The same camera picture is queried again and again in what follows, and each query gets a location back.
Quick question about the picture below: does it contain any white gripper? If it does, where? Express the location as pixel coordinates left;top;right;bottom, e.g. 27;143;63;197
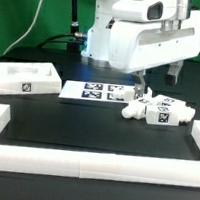
108;0;200;98

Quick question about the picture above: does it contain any white square tabletop part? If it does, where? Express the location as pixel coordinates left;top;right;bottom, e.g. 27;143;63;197
0;62;62;95

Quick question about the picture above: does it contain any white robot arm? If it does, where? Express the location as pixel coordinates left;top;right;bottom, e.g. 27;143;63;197
81;0;200;95

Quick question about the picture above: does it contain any white tag sheet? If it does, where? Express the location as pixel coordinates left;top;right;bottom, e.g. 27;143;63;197
59;80;127;103

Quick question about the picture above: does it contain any black pole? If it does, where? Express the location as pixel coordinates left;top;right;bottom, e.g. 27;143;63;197
67;0;80;53

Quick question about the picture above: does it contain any white U-shaped obstacle fence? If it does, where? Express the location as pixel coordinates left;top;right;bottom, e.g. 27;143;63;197
0;104;200;188

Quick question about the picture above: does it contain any black cable bundle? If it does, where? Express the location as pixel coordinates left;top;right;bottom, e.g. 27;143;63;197
40;28;89;54

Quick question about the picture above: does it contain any white cable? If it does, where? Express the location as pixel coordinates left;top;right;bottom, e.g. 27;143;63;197
3;0;51;60

